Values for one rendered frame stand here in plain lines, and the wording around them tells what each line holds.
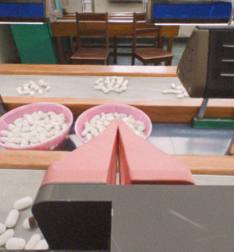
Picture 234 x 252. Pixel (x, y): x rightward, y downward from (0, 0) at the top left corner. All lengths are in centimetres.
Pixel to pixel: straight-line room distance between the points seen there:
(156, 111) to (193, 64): 56
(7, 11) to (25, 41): 237
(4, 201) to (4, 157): 13
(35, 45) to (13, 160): 271
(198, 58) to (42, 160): 46
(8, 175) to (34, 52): 276
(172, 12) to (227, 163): 54
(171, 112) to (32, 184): 57
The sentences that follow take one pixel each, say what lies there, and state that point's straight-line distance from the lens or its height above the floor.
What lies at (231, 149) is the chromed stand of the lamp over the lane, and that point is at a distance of 61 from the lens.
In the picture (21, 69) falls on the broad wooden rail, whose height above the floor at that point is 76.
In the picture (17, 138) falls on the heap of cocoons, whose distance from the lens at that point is 69.
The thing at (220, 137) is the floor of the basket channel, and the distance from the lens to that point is 83.
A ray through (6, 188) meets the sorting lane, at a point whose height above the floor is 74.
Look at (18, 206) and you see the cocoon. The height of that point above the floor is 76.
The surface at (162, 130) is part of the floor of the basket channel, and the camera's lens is 78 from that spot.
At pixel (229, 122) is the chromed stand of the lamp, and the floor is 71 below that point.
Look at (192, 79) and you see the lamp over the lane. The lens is 23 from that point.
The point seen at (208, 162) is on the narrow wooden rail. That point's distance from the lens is 57.
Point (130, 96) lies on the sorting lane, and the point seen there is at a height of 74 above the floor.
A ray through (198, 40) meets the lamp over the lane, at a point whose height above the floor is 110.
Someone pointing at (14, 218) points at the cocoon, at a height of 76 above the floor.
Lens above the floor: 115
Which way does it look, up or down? 37 degrees down
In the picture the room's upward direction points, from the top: straight up
